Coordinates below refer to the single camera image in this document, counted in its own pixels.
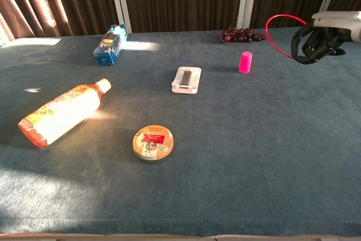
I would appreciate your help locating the black stick device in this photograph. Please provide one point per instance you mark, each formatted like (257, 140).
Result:
(186, 78)

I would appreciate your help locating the brown pleated curtain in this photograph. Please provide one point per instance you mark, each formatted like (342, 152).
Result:
(42, 1)

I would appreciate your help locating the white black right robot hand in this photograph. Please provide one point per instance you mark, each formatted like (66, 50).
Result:
(335, 25)

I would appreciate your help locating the orange tea bottle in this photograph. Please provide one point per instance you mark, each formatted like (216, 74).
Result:
(62, 111)

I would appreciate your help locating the small pink cup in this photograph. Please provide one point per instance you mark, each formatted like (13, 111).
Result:
(245, 63)

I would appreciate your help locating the dark red grape bunch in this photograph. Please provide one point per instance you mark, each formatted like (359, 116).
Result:
(239, 35)

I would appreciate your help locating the round tin with red label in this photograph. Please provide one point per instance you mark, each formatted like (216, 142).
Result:
(153, 143)

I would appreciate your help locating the blue drink carton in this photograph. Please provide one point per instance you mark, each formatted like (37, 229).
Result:
(110, 46)

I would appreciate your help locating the blue felt table cloth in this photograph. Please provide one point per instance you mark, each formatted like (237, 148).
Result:
(239, 139)

